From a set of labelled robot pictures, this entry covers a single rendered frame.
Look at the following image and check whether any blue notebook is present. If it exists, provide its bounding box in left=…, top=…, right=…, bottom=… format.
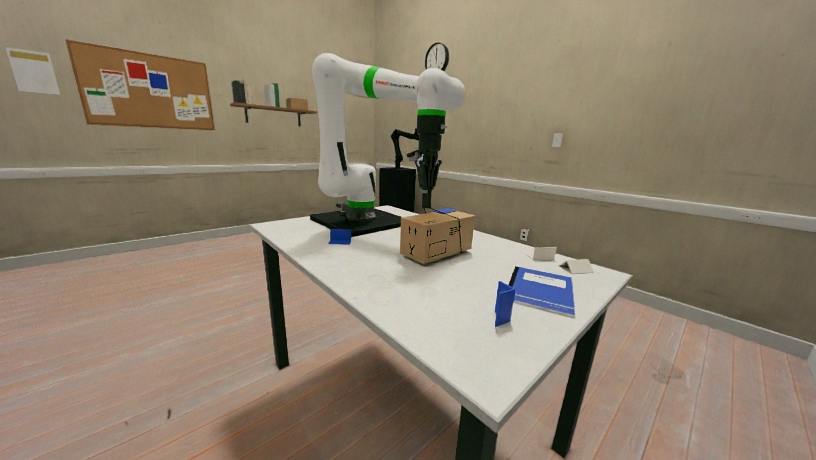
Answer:
left=508, top=266, right=575, bottom=318

